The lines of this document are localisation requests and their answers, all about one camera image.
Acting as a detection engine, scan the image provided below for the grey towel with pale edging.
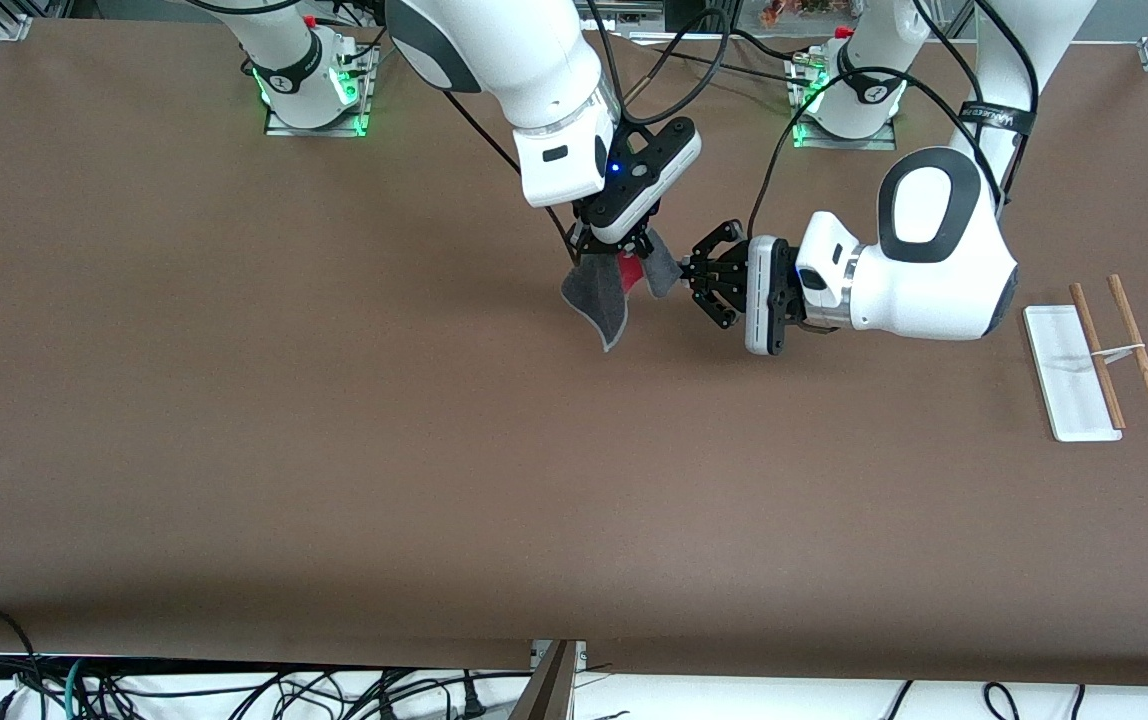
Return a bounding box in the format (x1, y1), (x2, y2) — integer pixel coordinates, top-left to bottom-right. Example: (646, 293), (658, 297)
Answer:
(561, 230), (683, 353)

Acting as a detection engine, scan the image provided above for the white base wooden towel rack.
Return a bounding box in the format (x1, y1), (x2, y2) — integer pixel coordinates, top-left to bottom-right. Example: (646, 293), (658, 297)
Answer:
(1022, 274), (1148, 443)

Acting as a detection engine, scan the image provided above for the white power strip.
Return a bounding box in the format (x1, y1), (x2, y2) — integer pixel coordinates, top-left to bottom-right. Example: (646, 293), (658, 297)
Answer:
(574, 0), (667, 33)

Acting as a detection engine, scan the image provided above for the orange clutter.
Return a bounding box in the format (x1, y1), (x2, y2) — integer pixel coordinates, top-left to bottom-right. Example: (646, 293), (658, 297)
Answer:
(759, 0), (835, 29)

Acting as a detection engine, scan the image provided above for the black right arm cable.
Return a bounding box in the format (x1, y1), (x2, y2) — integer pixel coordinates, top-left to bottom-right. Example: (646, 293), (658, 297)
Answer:
(439, 0), (735, 266)

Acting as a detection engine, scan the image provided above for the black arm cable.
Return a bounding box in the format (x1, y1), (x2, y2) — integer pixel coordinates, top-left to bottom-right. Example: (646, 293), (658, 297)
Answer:
(439, 0), (735, 266)
(749, 0), (1040, 241)

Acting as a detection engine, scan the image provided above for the long black table cable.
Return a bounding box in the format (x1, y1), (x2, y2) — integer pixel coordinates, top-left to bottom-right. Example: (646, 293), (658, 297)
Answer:
(634, 40), (815, 91)

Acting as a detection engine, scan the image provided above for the short black table cable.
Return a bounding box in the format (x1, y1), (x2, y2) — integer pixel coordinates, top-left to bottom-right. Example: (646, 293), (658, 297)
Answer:
(727, 28), (820, 66)

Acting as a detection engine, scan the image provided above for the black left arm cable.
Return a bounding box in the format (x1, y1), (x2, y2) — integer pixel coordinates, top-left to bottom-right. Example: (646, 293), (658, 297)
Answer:
(749, 0), (1040, 241)

